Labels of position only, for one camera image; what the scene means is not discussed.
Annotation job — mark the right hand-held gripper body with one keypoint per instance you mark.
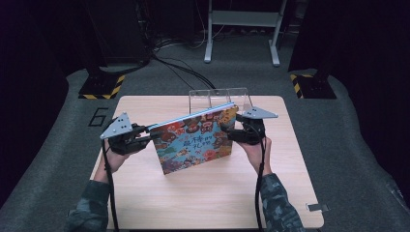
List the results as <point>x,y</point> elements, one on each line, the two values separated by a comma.
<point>249,129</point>

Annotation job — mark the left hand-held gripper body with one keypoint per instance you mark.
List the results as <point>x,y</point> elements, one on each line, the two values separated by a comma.
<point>124,137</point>

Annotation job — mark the colourful cartoon animal picture book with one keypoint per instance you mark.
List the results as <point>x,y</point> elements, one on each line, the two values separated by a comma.
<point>196,141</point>

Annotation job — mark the person's left hand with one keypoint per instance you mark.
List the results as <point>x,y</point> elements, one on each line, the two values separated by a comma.
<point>116,159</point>

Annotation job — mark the person's right hand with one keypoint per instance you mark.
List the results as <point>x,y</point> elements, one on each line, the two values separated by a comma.
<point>254,154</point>

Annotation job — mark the clear acrylic book holder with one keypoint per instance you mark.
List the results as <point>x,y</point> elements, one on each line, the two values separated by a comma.
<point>219,96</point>

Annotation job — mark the black base with yellow stripes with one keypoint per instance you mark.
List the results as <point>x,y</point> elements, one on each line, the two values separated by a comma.
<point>314,87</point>
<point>101,85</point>

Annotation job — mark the white metal stand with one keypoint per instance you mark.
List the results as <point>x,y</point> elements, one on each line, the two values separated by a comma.
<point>245,19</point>

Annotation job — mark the grey tape piece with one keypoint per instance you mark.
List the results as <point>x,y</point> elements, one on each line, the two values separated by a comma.
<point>317,207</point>

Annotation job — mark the dark cabinet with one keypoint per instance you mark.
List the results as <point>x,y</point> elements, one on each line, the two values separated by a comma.
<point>119,29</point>

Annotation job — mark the dark curtain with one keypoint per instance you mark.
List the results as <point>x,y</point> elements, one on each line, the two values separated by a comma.
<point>361,35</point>

